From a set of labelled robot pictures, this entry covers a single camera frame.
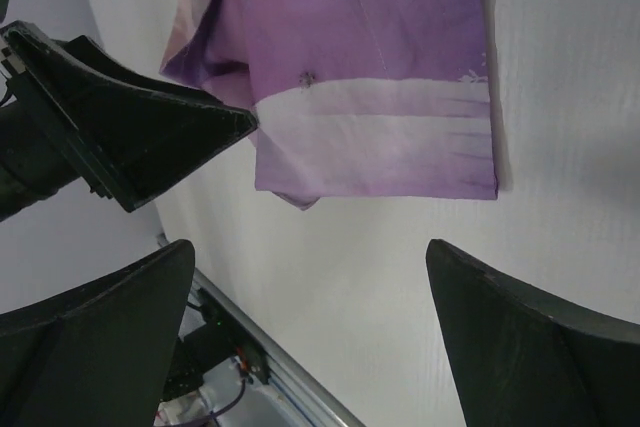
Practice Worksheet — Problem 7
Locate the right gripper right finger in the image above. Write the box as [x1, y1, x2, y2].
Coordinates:
[426, 239, 639, 426]

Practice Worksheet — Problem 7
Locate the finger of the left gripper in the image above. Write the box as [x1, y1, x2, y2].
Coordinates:
[1, 21, 258, 212]

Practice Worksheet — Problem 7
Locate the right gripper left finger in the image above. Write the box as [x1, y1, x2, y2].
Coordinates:
[1, 240, 195, 426]

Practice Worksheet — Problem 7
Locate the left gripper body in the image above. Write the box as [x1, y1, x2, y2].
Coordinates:
[0, 101, 79, 221]

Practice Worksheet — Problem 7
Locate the purple printed placemat cloth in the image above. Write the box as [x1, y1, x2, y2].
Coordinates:
[161, 0, 498, 209]

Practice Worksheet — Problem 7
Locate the aluminium mounting rail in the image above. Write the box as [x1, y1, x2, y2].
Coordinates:
[154, 231, 366, 427]

